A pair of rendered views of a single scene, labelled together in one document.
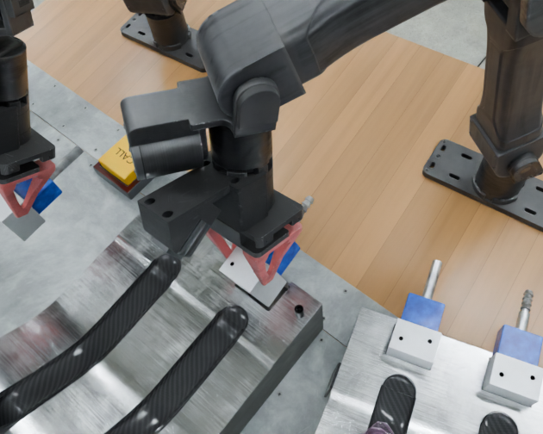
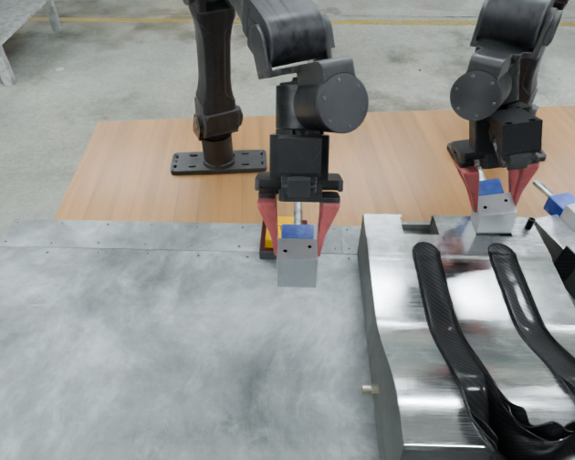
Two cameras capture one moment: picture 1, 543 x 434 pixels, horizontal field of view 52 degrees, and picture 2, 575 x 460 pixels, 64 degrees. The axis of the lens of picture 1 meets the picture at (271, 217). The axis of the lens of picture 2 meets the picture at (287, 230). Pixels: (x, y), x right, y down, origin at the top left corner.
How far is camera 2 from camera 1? 64 cm
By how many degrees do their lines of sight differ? 33
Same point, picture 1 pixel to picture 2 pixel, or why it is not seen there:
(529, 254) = (546, 172)
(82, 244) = (304, 306)
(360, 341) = (556, 234)
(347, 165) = (415, 177)
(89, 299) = (399, 299)
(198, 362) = (511, 288)
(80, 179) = (250, 269)
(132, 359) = (475, 312)
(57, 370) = (446, 348)
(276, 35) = not seen: outside the picture
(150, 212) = (518, 125)
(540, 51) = not seen: hidden behind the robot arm
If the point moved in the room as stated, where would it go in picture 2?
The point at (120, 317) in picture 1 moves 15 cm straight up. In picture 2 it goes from (432, 297) to (460, 213)
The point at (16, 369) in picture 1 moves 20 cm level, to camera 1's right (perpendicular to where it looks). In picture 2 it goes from (432, 359) to (507, 261)
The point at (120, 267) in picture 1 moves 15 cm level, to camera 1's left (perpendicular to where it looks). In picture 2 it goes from (394, 269) to (327, 337)
